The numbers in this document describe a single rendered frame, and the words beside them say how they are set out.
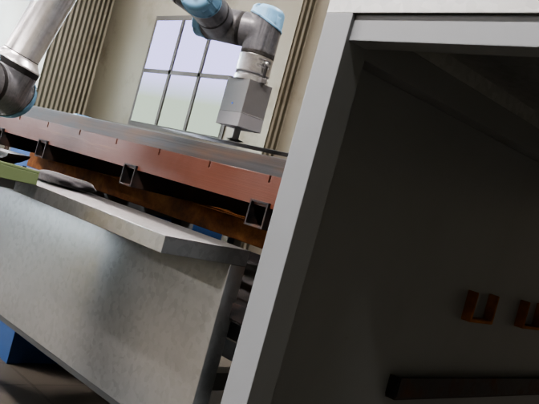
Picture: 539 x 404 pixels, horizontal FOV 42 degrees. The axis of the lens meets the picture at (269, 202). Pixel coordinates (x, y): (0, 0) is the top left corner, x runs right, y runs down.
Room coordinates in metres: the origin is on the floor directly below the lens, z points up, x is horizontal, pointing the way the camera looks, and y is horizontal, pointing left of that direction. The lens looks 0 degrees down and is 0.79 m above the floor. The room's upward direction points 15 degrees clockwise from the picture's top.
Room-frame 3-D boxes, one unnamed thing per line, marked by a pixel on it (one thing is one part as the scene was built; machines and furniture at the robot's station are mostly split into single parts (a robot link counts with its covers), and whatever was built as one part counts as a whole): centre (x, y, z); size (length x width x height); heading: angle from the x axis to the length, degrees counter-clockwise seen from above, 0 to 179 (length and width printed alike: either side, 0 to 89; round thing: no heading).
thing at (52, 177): (1.69, 0.50, 0.69); 0.20 x 0.10 x 0.03; 52
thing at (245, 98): (1.53, 0.10, 0.97); 0.10 x 0.09 x 0.16; 129
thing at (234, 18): (1.53, 0.21, 1.13); 0.11 x 0.11 x 0.08; 78
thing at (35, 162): (1.76, 0.19, 0.70); 1.66 x 0.08 x 0.05; 45
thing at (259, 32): (1.53, 0.11, 1.13); 0.09 x 0.08 x 0.11; 78
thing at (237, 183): (1.64, 0.31, 0.80); 1.62 x 0.04 x 0.06; 45
